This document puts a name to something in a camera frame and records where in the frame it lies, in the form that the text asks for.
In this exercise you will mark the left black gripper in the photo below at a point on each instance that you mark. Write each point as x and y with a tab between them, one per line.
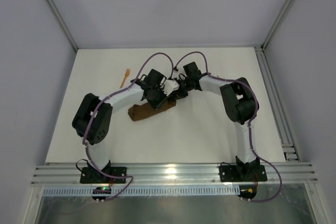
158	100

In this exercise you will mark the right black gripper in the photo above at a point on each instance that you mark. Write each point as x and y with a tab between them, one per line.
180	92

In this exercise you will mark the brown cloth napkin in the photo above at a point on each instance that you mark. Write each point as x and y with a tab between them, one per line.
145	111

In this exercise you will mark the orange plastic fork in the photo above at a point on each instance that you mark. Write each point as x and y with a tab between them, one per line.
126	75

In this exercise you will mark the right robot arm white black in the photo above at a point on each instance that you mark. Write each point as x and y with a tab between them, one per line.
240	107

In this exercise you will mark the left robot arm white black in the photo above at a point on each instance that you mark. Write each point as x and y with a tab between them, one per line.
92	123

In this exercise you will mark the left small controller board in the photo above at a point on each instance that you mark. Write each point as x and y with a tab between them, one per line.
101	194

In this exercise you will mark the small controller board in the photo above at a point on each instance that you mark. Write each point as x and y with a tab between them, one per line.
101	194
247	193

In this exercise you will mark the right small controller board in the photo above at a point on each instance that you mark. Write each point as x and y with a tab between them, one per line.
247	193

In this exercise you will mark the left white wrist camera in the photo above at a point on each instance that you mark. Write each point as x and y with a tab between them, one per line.
170	86

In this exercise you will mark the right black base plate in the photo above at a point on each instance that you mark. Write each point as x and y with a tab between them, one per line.
242	173

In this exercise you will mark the slotted grey cable duct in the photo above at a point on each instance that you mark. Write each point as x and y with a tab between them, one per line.
175	190

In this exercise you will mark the aluminium right side rail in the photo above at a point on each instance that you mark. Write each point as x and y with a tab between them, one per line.
286	136

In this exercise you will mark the aluminium rail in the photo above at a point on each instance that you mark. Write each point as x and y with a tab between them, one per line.
168	174
286	136

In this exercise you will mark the aluminium front rail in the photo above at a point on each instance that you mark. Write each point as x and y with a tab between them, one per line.
168	174

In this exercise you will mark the left aluminium corner post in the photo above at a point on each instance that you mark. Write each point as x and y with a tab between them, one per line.
62	24

